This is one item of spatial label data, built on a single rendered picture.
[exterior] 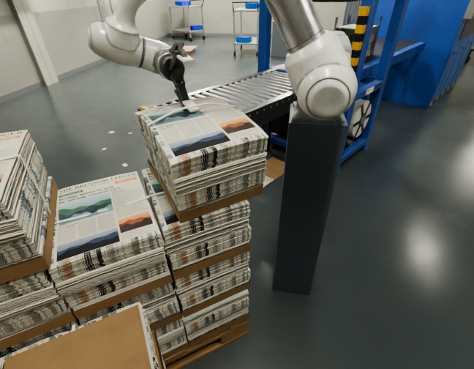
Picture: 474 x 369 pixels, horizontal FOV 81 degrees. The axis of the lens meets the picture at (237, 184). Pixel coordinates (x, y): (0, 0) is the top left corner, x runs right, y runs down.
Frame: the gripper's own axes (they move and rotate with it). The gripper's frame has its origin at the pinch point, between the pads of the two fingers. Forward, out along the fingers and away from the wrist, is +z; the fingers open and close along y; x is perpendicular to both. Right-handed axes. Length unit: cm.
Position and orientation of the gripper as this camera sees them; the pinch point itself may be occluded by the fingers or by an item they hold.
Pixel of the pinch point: (190, 85)
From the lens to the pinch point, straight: 83.9
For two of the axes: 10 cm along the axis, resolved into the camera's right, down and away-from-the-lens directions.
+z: 4.4, 5.5, -7.1
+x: -9.0, 2.7, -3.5
